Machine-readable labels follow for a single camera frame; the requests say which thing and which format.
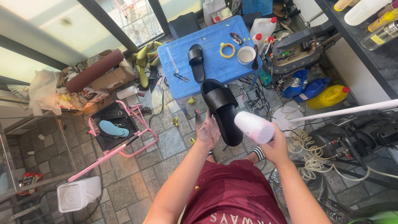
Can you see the person's right hand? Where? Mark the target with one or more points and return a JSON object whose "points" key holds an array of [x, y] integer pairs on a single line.
{"points": [[273, 146]]}

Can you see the brown sandpaper roll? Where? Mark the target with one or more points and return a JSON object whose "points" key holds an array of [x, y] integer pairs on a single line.
{"points": [[95, 71]]}

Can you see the group of green shoe lasts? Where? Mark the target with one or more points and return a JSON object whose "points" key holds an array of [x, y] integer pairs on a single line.
{"points": [[146, 60]]}

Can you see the pink folding chair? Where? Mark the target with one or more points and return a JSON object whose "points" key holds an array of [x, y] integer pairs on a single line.
{"points": [[116, 133]]}

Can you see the blue plastic table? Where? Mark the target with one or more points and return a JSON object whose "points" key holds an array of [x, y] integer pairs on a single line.
{"points": [[211, 57]]}

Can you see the white crumpled plastic sheet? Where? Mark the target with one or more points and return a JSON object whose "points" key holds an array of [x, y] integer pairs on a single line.
{"points": [[45, 91]]}

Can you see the person's right fingers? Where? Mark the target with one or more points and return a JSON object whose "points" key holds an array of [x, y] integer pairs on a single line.
{"points": [[270, 141]]}

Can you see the white plastic canister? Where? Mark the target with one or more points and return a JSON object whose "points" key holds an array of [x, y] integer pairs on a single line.
{"points": [[213, 11]]}

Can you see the white round disc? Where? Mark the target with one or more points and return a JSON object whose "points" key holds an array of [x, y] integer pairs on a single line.
{"points": [[287, 119]]}

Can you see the black air compressor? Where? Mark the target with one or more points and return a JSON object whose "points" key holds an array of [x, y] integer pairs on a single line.
{"points": [[360, 133]]}

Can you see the grey shoe press machine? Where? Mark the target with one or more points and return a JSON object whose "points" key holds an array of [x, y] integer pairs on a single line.
{"points": [[298, 49]]}

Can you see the white round bowl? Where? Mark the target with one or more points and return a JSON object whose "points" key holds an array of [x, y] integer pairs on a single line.
{"points": [[246, 55]]}

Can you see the small metal scissors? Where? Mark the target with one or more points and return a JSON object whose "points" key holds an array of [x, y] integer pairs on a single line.
{"points": [[181, 77]]}

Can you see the striped black white slipper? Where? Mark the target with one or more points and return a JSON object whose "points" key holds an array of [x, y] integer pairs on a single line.
{"points": [[258, 153]]}

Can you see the white hair dryer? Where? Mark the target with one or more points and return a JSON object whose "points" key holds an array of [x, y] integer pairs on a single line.
{"points": [[254, 127]]}

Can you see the clear plastic ruler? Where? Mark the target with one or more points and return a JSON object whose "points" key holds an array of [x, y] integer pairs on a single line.
{"points": [[172, 59]]}

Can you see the person's left hand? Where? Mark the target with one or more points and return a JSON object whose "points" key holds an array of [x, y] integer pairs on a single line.
{"points": [[206, 132]]}

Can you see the small white red-capped bottle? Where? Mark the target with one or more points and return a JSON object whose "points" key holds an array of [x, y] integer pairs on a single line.
{"points": [[257, 40]]}

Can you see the red snack packet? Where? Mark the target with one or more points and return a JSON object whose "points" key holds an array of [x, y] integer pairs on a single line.
{"points": [[28, 182]]}

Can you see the red black utility knife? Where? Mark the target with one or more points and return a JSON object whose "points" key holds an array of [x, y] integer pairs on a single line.
{"points": [[236, 38]]}

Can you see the yellow plastic jug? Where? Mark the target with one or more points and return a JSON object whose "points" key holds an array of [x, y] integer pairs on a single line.
{"points": [[328, 97]]}

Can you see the black slide sandal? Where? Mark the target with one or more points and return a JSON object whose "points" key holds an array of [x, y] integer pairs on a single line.
{"points": [[196, 62], [222, 110]]}

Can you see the maroon printed shirt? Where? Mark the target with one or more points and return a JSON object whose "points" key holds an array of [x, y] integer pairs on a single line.
{"points": [[231, 194]]}

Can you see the blue shoe insole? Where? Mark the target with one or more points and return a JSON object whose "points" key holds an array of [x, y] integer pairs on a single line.
{"points": [[113, 128]]}

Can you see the white plastic bucket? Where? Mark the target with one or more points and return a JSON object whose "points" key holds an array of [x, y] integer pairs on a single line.
{"points": [[77, 193]]}

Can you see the blue plastic jug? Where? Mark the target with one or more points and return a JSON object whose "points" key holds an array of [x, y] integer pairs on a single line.
{"points": [[295, 83], [312, 89]]}

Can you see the yellow tape roll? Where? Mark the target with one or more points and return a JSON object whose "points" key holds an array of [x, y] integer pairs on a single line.
{"points": [[227, 50]]}

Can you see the white paper roll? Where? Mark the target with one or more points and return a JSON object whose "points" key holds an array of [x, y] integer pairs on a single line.
{"points": [[127, 92]]}

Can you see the white jug with red cap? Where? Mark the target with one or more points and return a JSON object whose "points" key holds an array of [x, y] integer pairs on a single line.
{"points": [[264, 27]]}

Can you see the dark blue stool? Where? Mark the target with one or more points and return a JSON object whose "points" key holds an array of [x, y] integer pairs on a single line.
{"points": [[184, 25]]}

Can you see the white plastic pipe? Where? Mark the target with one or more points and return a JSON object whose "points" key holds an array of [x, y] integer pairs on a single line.
{"points": [[342, 110]]}

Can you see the dark shelf with bottles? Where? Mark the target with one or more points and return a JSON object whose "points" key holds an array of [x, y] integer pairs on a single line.
{"points": [[370, 28]]}

